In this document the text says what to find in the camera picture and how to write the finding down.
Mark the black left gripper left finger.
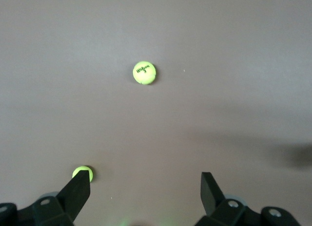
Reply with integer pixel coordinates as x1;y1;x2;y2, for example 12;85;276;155
0;170;91;226

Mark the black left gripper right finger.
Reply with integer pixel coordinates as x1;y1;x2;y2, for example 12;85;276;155
195;171;303;226

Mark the yellow-green tennis ball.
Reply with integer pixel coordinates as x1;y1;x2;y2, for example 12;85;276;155
132;60;157;85
72;165;95;183

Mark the brown table cover mat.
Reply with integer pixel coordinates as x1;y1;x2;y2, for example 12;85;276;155
0;0;312;226

